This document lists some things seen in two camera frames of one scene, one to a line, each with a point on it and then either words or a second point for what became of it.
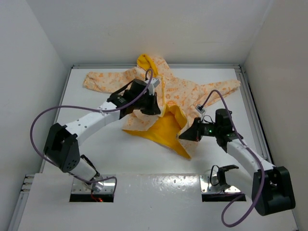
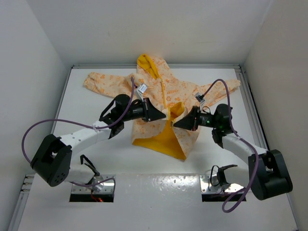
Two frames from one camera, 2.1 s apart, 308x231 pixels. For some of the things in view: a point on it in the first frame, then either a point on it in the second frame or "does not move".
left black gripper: [153, 108] → [150, 112]
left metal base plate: [106, 186] does not move
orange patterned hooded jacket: [181, 101] does not move
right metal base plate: [204, 179] does not move
